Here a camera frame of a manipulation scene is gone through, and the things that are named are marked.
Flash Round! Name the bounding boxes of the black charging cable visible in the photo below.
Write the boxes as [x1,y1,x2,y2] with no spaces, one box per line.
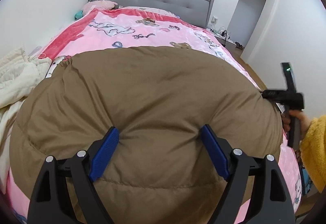
[220,30,230,48]

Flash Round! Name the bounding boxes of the pink printed blanket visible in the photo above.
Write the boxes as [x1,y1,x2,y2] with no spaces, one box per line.
[5,7,305,224]

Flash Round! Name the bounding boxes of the blue bag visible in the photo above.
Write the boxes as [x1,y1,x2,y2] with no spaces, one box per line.
[301,165,312,192]

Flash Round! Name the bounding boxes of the white quilted jacket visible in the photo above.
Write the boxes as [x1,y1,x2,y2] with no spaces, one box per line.
[0,46,53,110]

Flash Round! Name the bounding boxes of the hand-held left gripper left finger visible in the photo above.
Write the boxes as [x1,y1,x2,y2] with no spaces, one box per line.
[28,126,120,224]

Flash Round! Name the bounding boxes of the person's right forearm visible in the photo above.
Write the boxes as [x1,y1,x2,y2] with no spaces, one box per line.
[299,116,326,194]

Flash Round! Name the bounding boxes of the person's right hand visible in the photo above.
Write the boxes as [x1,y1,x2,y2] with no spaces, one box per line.
[281,109,311,139]

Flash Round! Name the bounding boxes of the brown hooded puffer jacket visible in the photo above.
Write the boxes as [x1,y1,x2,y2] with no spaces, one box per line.
[9,46,284,224]

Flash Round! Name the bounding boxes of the grey nightstand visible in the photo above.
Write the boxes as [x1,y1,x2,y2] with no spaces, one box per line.
[209,28,243,49]

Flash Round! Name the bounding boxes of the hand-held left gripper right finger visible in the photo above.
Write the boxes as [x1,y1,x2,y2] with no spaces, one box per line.
[201,124,296,224]

